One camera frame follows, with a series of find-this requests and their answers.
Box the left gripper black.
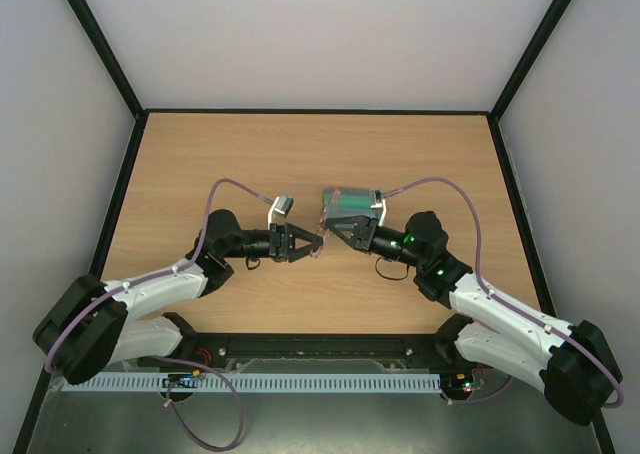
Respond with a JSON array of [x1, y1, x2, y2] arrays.
[[224, 223, 324, 263]]

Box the pink translucent sunglasses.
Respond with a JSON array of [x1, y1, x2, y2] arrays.
[[310, 188, 387, 261]]

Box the grey glasses case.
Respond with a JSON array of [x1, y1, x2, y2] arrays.
[[319, 186, 389, 230]]

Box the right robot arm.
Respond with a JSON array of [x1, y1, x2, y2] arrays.
[[325, 211, 624, 426]]

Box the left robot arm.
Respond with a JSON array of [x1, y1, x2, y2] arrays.
[[32, 209, 323, 385]]

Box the metal tray foreground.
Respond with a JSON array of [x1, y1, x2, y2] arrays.
[[28, 363, 600, 453]]

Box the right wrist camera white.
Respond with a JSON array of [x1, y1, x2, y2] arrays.
[[369, 189, 387, 226]]

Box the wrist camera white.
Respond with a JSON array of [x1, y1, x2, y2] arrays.
[[369, 189, 387, 226], [267, 195, 294, 225]]

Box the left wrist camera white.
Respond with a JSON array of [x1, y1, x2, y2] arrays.
[[267, 195, 294, 225]]

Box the black aluminium frame rail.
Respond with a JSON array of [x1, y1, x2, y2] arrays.
[[49, 329, 581, 370]]

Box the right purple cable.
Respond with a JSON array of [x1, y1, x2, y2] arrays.
[[384, 176, 626, 408]]

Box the purple cable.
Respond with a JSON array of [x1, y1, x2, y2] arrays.
[[43, 178, 248, 450], [384, 176, 626, 408]]

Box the light blue slotted cable duct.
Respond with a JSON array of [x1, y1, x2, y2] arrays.
[[61, 372, 441, 394]]

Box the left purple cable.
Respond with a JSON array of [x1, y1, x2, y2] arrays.
[[43, 178, 248, 450]]

